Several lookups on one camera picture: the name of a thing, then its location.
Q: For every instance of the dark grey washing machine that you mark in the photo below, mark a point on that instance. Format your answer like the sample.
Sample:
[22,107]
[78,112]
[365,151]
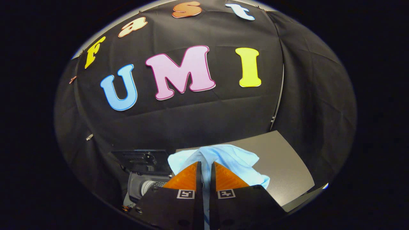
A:
[143,159]

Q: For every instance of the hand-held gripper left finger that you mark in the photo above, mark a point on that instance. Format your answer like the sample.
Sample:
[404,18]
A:
[179,207]

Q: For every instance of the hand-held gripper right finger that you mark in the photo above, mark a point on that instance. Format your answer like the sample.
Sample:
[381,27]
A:
[236,207]

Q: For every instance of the black backdrop cloth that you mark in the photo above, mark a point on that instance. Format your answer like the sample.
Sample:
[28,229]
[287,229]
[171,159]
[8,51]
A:
[191,121]

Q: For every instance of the light blue shirt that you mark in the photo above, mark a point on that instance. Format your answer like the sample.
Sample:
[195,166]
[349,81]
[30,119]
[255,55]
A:
[223,153]

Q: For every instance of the silver clip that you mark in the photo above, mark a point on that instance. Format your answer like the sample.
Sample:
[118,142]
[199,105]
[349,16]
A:
[89,137]

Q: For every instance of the copper clip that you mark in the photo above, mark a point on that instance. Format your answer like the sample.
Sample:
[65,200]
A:
[73,79]

